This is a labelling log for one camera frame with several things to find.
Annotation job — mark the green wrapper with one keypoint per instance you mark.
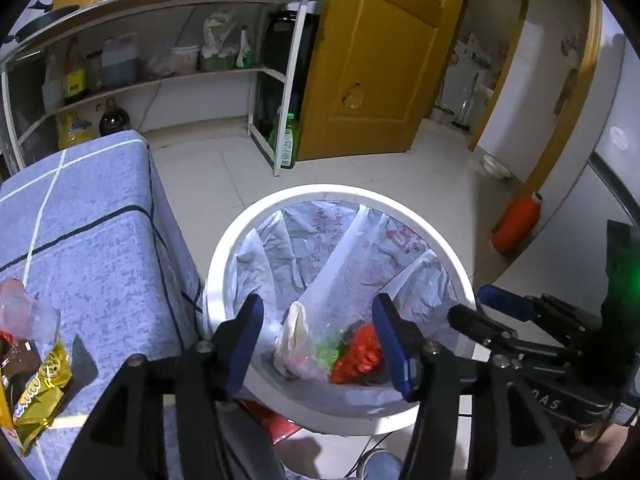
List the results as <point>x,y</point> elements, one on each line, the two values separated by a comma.
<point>327,350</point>

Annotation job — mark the yellow oil bottle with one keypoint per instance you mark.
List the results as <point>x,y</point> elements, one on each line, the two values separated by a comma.
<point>75,130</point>

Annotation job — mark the small white knotted bag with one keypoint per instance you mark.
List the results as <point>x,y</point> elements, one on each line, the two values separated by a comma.
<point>292,335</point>

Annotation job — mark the person's jeans leg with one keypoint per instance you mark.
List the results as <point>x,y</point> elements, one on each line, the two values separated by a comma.
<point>382,466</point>

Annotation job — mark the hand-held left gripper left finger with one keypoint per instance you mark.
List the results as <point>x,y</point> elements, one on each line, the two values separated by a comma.
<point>245,352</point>

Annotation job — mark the yellow snack wrapper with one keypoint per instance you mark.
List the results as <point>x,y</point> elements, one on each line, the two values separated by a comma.
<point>42,385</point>

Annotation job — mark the green and white bottle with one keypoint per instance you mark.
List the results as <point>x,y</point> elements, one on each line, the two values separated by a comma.
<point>244,52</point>

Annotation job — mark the black pan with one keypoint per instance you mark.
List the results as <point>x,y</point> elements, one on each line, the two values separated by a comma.
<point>45,19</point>

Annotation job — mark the sauce bottle with yellow label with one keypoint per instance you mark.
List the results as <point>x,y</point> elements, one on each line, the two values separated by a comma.
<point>74,82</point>

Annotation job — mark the translucent jug with dark liquid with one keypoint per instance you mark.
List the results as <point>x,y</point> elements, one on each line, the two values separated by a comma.
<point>120,65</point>

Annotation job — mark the blue checked table cloth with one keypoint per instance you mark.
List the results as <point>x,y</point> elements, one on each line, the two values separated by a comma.
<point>100,260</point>

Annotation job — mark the clear plastic wrapper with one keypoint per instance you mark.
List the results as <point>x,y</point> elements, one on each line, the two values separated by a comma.
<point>20,305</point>

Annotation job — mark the green drink bottle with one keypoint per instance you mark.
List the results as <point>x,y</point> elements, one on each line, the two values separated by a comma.
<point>288,140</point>
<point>273,132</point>

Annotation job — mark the brown snack wrapper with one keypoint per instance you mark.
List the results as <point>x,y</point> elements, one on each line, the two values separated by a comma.
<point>20,360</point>

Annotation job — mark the mop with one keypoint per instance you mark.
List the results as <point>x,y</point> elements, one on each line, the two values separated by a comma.
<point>467,107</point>

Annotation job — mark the yellow wooden door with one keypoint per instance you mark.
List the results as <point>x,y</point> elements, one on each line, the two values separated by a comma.
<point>380,60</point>

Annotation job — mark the red wrapper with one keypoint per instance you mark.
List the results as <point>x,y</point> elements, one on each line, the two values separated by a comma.
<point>360,355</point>

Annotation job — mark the black appliance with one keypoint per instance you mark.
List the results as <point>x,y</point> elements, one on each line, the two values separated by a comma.
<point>285,40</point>

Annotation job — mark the white round trash bin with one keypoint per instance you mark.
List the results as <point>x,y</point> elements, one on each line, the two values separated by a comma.
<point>222,260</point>

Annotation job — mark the dark jar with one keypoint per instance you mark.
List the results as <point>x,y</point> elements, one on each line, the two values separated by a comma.
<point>95,75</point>

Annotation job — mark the white bowl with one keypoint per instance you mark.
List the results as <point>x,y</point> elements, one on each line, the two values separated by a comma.
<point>495,165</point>

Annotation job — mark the red packet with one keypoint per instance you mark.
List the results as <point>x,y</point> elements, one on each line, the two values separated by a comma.
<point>277,425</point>

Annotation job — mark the white printed bin liner bag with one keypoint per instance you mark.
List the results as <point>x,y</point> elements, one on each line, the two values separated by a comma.
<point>320,260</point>

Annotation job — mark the grey refrigerator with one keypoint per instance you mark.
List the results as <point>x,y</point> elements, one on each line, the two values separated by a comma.
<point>620,170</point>

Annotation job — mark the person's right hand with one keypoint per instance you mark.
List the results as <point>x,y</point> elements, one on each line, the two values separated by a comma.
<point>602,447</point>

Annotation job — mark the green and white plastic bag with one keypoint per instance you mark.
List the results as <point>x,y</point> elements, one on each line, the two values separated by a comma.
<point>220,40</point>

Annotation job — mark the white plastic tub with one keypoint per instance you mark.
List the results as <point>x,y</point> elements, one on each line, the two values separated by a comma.
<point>185,60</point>

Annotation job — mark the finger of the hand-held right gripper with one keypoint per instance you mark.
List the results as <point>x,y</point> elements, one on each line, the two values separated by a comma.
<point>500,297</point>
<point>475,322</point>

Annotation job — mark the dark oil bottle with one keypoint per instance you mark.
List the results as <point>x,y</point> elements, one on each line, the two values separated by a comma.
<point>114,121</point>

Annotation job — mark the wooden door frame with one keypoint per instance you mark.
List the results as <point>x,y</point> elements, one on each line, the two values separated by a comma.
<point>575,110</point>

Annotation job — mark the orange thermos bottle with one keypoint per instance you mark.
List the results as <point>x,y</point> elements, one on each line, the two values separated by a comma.
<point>515,225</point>

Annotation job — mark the white plastic bottle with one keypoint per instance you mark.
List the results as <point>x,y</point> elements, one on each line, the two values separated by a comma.
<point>51,90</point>

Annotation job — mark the white shelf rack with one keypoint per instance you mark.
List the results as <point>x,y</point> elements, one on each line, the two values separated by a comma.
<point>200,74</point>

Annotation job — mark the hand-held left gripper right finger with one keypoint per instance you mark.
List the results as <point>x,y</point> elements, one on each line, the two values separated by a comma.
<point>395,355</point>

